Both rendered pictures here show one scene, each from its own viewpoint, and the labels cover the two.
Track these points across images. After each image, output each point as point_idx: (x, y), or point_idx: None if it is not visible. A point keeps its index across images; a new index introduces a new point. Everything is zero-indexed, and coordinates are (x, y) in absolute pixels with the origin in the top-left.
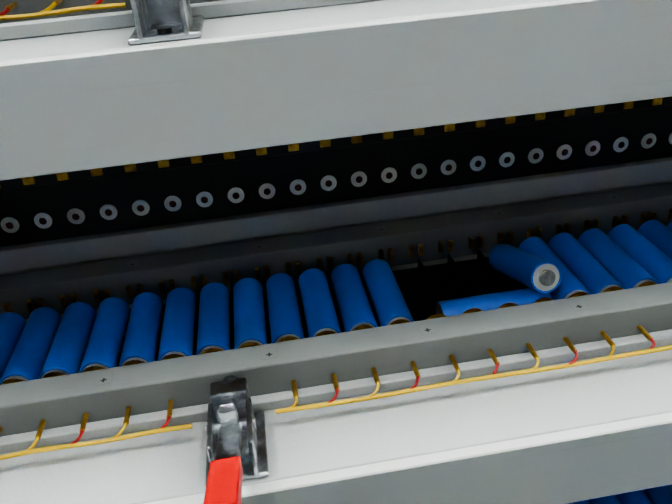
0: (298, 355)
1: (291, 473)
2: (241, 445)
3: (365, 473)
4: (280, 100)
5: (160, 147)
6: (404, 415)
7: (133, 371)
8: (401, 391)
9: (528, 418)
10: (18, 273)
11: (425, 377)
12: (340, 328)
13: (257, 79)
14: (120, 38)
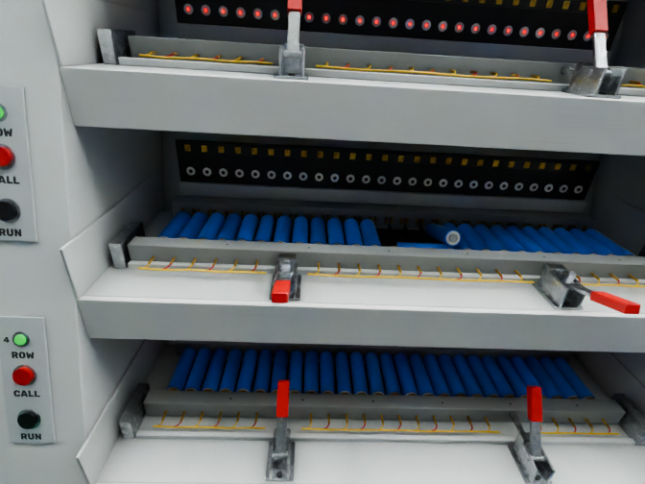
0: (322, 250)
1: (311, 301)
2: None
3: (346, 307)
4: (339, 116)
5: (278, 130)
6: (370, 288)
7: (242, 243)
8: (370, 276)
9: (432, 300)
10: (190, 196)
11: (383, 273)
12: None
13: (330, 104)
14: (269, 76)
